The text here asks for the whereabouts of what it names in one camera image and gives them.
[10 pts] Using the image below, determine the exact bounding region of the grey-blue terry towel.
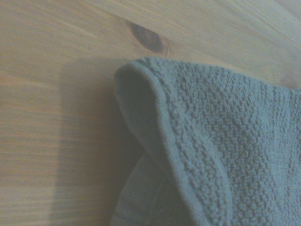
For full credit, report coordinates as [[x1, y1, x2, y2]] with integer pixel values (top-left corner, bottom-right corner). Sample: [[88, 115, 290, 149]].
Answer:
[[108, 56, 301, 226]]

